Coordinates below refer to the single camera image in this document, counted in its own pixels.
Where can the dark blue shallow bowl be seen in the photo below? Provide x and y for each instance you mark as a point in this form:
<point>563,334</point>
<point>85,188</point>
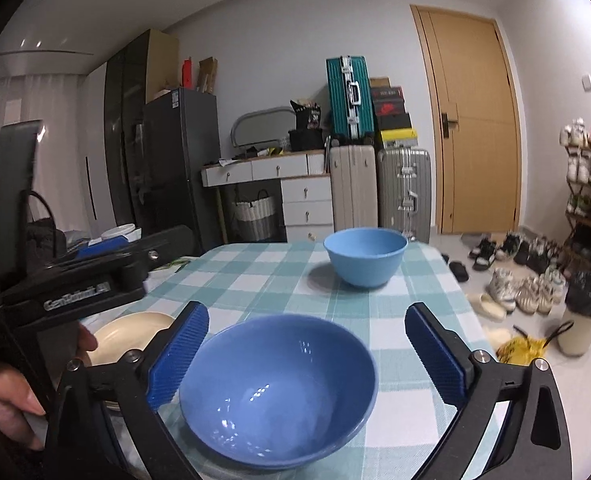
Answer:
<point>279,392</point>

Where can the trash bin with black bag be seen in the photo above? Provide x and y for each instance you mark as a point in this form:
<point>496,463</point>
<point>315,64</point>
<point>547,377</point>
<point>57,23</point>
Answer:
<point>576,341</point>

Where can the teal plaid tablecloth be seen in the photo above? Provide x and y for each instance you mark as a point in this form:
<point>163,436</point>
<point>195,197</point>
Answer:
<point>240,282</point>

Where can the oval mirror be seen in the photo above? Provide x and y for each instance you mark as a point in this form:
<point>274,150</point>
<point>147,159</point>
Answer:
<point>263,127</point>

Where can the beige plate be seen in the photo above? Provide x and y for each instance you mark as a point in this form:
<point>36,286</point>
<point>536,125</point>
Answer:
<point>129,332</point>

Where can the teal suitcase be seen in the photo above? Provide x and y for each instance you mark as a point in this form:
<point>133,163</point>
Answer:
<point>350,100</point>

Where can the white drawer desk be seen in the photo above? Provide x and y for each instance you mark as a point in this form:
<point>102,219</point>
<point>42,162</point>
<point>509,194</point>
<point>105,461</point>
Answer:
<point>300,183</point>

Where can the black refrigerator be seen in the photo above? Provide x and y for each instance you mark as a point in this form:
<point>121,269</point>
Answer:
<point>180,138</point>

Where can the yellow plastic bag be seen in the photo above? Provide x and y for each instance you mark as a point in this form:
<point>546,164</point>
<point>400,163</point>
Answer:
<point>523,349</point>

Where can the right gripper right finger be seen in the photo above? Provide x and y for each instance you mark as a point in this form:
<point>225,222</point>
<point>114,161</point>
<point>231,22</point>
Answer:
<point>533,442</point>

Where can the silver suitcase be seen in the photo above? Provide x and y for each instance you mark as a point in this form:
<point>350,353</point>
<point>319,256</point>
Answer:
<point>404,191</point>

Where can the woven laundry basket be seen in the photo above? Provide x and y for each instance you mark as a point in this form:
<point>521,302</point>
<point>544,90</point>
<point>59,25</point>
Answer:
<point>257,220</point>

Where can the wooden door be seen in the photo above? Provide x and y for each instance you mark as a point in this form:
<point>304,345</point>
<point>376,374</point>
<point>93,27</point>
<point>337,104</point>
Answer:
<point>475,117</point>

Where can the person's left hand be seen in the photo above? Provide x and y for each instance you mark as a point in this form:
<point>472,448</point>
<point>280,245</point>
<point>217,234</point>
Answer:
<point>16,400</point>

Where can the beige suitcase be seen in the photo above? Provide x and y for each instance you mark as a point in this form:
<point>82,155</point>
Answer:
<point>354,189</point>

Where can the shoe rack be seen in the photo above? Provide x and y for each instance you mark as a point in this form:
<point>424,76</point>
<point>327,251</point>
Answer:
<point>575,138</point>

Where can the light blue deep bowl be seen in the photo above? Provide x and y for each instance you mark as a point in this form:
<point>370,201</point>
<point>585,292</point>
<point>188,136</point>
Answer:
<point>366,257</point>

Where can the black bag on desk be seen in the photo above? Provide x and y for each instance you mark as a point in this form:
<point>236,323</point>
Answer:
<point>307,134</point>

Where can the stack of shoe boxes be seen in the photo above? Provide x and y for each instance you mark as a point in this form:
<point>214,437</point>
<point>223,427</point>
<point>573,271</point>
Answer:
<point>393,122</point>

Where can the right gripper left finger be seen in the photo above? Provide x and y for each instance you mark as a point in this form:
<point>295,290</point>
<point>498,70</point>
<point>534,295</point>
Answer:
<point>81,442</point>

